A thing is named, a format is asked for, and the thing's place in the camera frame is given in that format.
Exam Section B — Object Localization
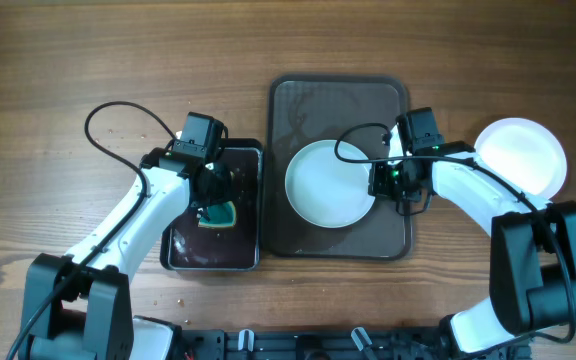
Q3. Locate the green and yellow sponge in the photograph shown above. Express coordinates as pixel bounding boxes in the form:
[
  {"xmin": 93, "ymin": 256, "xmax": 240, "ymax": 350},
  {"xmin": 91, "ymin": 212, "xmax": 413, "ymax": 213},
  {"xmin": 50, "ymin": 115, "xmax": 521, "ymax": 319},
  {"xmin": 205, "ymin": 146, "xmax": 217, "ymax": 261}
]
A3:
[{"xmin": 197, "ymin": 201, "xmax": 237, "ymax": 229}]

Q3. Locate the light blue plate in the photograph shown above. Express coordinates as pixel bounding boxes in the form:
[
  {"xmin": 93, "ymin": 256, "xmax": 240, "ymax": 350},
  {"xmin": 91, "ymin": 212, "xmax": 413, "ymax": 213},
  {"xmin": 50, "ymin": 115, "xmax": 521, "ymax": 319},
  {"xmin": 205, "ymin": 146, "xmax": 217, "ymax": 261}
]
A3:
[{"xmin": 284, "ymin": 140, "xmax": 375, "ymax": 228}]

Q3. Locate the white plate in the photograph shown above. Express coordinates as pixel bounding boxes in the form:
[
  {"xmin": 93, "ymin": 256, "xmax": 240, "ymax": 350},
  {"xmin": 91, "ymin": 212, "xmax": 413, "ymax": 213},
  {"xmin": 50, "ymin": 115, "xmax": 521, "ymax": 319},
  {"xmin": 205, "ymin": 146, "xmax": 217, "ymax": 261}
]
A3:
[{"xmin": 474, "ymin": 117, "xmax": 568, "ymax": 199}]

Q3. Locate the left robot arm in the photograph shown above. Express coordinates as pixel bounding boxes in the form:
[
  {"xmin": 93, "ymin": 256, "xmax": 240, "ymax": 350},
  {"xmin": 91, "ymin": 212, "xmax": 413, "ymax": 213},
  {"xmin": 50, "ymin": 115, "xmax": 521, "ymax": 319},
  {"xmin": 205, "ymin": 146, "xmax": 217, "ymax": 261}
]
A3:
[{"xmin": 7, "ymin": 113, "xmax": 231, "ymax": 359}]

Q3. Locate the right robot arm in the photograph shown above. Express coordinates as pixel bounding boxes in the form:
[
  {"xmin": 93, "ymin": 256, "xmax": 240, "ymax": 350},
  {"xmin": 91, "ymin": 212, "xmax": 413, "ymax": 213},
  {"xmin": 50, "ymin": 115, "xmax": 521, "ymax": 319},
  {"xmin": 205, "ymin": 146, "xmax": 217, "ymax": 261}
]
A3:
[{"xmin": 368, "ymin": 108, "xmax": 576, "ymax": 359}]

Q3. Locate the small black water tray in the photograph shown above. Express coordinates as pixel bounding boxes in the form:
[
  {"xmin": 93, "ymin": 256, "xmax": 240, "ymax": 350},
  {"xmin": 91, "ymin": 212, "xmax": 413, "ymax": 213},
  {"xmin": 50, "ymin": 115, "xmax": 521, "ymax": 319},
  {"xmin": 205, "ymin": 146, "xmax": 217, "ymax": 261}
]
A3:
[{"xmin": 159, "ymin": 139, "xmax": 264, "ymax": 271}]

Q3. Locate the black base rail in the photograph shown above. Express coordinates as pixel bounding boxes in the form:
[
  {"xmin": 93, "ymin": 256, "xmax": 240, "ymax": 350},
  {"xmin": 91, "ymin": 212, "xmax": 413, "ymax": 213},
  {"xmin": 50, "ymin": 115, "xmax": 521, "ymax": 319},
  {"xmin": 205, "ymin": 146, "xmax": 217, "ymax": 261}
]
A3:
[{"xmin": 175, "ymin": 329, "xmax": 439, "ymax": 360}]

